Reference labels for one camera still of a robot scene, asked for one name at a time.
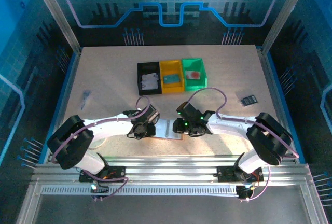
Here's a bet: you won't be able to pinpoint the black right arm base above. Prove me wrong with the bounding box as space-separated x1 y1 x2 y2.
216 165 264 183

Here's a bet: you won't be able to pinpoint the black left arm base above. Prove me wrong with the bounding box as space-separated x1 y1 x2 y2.
79 165 127 183

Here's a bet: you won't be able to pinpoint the white cards stack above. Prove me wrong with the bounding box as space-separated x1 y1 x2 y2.
140 73 159 91

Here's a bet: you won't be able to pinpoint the teal cards stack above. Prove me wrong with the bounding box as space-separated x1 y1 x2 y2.
163 75 182 84

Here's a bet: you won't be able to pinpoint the red circle cards stack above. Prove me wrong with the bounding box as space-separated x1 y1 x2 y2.
185 70 202 80

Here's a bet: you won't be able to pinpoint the small dark chip card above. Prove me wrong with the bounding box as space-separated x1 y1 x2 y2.
240 94 259 107

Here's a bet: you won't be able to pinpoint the black plastic bin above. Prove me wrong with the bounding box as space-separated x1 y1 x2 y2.
137 62 163 96

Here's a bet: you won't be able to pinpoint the green plastic bin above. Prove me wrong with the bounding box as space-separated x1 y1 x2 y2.
181 58 209 92

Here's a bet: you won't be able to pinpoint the yellow plastic bin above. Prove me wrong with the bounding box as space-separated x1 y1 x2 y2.
159 60 185 94

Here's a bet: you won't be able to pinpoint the white tape roll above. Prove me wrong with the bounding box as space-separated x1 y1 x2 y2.
91 137 106 150

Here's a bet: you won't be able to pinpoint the clear plastic bag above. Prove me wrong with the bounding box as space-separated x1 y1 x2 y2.
79 90 92 110

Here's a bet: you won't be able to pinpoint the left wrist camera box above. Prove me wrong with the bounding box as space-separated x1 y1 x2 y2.
144 105 160 124

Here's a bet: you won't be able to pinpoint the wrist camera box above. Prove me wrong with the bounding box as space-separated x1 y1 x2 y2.
144 105 160 124
177 102 194 116

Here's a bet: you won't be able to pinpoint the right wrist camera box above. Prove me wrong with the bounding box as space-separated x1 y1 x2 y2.
177 102 194 116

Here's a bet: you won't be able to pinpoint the aluminium mounting rail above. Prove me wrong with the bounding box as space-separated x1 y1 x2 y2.
32 155 313 183

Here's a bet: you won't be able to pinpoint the white slotted cable duct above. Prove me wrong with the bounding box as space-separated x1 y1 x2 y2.
41 184 241 197

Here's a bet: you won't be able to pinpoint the aluminium side rail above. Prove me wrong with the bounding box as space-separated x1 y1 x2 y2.
38 49 83 164
256 47 308 164

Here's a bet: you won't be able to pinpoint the aluminium frame post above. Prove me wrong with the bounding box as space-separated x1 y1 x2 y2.
260 0 313 55
28 0 82 55

